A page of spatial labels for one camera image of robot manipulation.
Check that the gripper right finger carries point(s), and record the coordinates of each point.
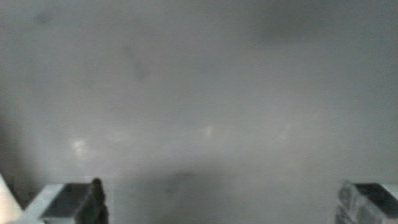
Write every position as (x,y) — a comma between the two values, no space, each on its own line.
(367,203)

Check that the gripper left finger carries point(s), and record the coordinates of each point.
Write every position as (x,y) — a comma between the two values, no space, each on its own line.
(68,204)

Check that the white U-shaped table fence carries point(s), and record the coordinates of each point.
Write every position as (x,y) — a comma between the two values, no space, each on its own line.
(12,210)

